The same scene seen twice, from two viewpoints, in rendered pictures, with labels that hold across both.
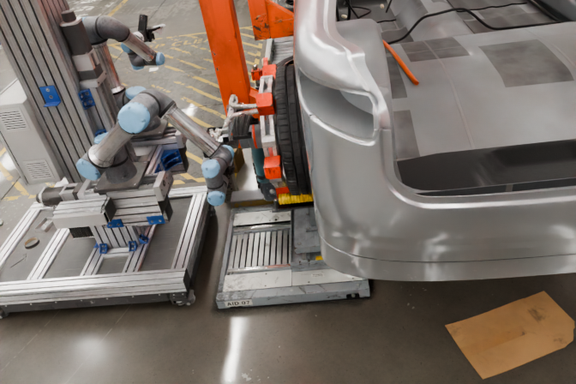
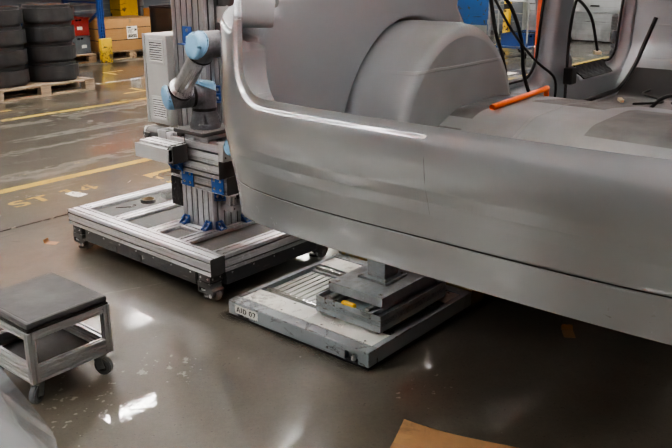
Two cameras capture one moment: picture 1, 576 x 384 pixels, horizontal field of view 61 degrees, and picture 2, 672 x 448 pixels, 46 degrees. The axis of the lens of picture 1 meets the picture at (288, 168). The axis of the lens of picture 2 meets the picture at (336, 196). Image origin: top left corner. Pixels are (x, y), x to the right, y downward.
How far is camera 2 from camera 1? 2.00 m
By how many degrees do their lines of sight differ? 35
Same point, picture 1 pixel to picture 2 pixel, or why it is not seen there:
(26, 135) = (160, 68)
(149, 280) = (187, 250)
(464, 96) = (529, 131)
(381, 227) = (236, 131)
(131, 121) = (191, 45)
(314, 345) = (266, 372)
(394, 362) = (316, 418)
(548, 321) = not seen: outside the picture
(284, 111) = not seen: hidden behind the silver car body
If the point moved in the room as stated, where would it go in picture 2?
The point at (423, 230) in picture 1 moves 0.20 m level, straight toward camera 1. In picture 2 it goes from (256, 137) to (193, 147)
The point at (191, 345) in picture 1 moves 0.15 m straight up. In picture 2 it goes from (177, 323) to (175, 292)
